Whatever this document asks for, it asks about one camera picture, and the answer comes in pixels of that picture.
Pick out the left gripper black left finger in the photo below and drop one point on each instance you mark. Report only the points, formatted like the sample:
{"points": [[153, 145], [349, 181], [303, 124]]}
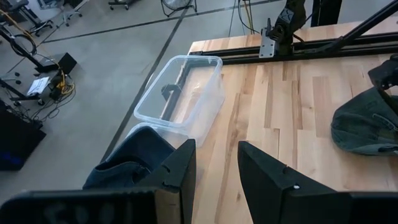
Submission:
{"points": [[177, 174]]}

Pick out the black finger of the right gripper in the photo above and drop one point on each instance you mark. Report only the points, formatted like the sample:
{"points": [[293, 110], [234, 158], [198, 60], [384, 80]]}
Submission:
{"points": [[385, 73], [390, 101]]}

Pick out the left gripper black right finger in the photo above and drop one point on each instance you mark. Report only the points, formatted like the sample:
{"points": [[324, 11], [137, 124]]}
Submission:
{"points": [[280, 193]]}

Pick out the dark green baseball cap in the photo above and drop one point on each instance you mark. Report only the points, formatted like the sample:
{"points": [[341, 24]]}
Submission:
{"points": [[360, 130]]}

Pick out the navy blue baseball cap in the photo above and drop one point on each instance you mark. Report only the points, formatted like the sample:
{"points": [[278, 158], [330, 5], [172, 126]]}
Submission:
{"points": [[136, 155]]}

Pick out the black cabinet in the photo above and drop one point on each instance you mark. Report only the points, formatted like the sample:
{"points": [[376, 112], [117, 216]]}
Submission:
{"points": [[18, 140]]}

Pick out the black box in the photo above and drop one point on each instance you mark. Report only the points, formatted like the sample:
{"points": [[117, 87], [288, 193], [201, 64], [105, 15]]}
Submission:
{"points": [[59, 62]]}

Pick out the white printed paper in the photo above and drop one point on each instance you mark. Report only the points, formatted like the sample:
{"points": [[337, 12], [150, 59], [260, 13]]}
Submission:
{"points": [[38, 86]]}

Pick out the white chair base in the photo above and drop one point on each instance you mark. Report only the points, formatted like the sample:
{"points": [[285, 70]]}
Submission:
{"points": [[73, 12]]}

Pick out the black diagonal frame strut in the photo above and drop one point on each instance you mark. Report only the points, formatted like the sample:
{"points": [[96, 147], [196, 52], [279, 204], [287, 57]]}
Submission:
{"points": [[363, 26]]}

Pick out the grey metal corner bracket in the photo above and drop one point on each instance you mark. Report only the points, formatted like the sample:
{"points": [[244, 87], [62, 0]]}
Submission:
{"points": [[267, 46]]}

